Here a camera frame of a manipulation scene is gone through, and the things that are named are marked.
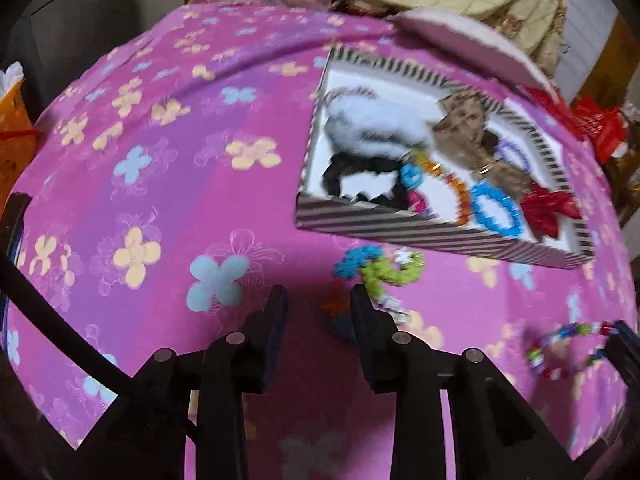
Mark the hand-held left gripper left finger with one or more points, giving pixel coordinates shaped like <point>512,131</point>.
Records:
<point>276,330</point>

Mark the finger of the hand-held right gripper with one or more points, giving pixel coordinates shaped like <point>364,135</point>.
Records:
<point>625,355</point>

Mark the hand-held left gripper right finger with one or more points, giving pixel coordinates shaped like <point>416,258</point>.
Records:
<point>362,332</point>

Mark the striped cardboard box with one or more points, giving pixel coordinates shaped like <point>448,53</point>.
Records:
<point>380,232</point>

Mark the white fluffy scrunchie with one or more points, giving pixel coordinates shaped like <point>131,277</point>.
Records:
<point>375,120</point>

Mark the brown scrunchie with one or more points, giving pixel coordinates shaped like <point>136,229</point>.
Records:
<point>490,142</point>

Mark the leopard print hair bow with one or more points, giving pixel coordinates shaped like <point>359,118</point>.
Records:
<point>465,120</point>

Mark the black and white hair accessory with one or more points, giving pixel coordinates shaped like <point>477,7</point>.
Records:
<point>350,175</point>

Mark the red hair bow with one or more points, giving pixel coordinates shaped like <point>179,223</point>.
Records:
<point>547,210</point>

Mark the pink floral bedsheet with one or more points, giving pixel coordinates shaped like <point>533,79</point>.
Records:
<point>150,185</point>

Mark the red plastic bag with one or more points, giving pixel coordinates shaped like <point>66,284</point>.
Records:
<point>600,127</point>

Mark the red cloth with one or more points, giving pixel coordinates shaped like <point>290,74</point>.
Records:
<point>547,99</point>

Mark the pink box lid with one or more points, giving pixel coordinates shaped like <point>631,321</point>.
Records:
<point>475,40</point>

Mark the orange bag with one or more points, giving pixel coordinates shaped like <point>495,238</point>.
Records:
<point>15,135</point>

